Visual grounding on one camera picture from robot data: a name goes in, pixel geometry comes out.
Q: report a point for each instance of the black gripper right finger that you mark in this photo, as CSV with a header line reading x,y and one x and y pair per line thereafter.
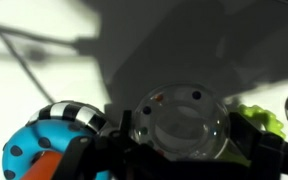
x,y
274,156

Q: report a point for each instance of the orange stand post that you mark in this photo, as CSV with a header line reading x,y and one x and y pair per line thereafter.
x,y
44,166

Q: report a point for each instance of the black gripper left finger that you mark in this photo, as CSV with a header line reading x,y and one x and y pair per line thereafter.
x,y
90,156

